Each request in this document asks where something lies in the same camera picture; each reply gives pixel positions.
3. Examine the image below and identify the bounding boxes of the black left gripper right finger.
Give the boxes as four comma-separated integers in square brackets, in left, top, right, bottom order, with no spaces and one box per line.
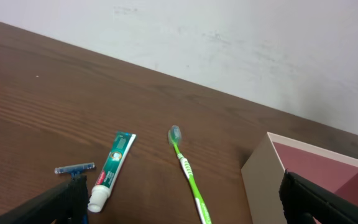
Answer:
[279,171,358,224]

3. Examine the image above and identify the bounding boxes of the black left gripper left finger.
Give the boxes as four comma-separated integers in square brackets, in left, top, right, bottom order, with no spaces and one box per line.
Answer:
[0,174,89,224]

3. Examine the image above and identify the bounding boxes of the blue disposable razor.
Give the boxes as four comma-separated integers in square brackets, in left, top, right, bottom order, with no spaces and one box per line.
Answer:
[55,163,94,224]

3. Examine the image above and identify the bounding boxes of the white box with pink interior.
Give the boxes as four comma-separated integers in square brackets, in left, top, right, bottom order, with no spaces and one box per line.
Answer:
[241,133,358,223]

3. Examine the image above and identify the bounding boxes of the green white toothpaste tube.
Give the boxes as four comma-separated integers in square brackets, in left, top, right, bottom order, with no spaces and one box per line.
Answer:
[88,131,136,213]

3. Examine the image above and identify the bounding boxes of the green white toothbrush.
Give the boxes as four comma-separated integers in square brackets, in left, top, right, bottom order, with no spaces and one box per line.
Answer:
[167,125,212,224]

